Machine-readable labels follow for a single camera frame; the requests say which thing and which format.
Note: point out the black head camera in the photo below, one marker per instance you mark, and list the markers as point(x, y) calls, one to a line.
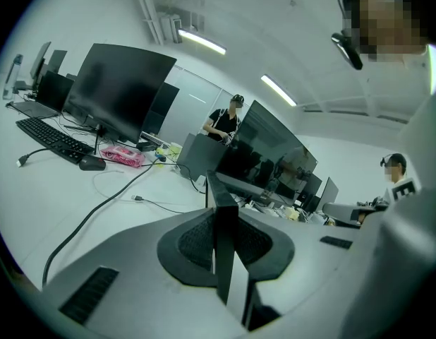
point(348, 51)

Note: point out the white table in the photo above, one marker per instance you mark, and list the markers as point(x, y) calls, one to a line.
point(45, 196)

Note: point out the long ceiling light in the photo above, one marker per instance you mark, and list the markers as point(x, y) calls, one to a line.
point(278, 90)
point(202, 41)

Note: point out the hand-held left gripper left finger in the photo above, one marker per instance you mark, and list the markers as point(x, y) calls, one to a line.
point(126, 260)

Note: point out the clear water bottle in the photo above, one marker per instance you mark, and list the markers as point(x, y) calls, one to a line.
point(11, 78)

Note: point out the small black monitor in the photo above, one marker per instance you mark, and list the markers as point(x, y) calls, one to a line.
point(40, 60)
point(56, 61)
point(327, 193)

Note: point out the black keyboard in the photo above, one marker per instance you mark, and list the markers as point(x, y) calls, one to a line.
point(54, 139)

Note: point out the person's head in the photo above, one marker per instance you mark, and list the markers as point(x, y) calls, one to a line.
point(387, 19)

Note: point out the ceiling air unit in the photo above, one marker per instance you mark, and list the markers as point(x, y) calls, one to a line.
point(175, 25)

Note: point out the black laptop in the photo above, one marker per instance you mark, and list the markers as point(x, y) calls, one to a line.
point(52, 92)

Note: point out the black computer mouse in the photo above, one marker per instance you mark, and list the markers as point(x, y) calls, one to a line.
point(92, 164)

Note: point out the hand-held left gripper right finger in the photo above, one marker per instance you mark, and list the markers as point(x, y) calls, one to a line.
point(309, 260)

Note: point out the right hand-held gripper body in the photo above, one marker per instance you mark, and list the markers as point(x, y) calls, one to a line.
point(341, 213)

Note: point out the large curved black monitor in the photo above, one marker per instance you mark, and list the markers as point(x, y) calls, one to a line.
point(115, 90)

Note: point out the wide black monitor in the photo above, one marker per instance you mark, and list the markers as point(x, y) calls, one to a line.
point(267, 150)

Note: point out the pink wipes packet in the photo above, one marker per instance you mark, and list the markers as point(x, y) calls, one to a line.
point(122, 155)

